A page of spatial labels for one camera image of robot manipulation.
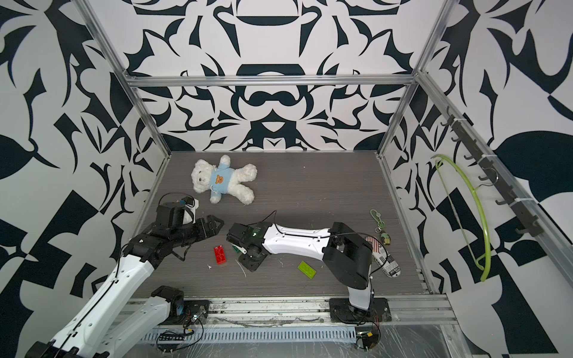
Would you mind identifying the lime long lego brick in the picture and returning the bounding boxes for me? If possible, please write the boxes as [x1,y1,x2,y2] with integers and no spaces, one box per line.
[298,261,316,280]

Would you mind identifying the black connector box left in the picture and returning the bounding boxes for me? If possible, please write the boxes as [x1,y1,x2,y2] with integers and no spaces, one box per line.
[156,331,187,344]

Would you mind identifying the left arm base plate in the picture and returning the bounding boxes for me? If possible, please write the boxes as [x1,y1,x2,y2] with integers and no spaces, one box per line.
[161,300,211,327]

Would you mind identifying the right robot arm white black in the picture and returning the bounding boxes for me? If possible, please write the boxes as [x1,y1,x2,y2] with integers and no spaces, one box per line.
[227,222,373,312]

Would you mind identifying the green plastic hanger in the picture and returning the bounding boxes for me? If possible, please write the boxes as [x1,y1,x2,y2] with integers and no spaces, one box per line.
[431,154,492,283]

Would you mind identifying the white teddy bear blue shirt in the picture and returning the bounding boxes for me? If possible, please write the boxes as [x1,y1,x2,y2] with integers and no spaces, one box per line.
[191,155,258,205]

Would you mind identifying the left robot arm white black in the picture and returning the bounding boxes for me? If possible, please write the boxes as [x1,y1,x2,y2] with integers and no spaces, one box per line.
[25,215,224,357]

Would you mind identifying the black wall hook rail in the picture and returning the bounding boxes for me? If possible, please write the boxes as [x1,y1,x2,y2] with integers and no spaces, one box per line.
[443,108,545,237]

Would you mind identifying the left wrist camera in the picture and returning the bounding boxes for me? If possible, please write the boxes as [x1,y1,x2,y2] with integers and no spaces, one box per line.
[155,196,199,229]

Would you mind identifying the black connector box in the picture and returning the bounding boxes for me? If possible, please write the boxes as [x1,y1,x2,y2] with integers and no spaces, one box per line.
[156,331,187,344]
[355,331,380,351]

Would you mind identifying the black connector box right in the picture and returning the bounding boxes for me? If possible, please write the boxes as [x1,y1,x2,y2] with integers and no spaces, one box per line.
[355,331,380,351]

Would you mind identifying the red lego brick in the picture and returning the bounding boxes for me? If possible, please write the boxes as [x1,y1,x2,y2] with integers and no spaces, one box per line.
[213,246,227,265]

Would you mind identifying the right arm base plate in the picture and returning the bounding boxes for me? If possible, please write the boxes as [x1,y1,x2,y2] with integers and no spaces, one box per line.
[328,298,392,325]

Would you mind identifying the green keychain with charm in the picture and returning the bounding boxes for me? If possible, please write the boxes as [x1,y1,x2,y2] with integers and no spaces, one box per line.
[370,209,391,246]

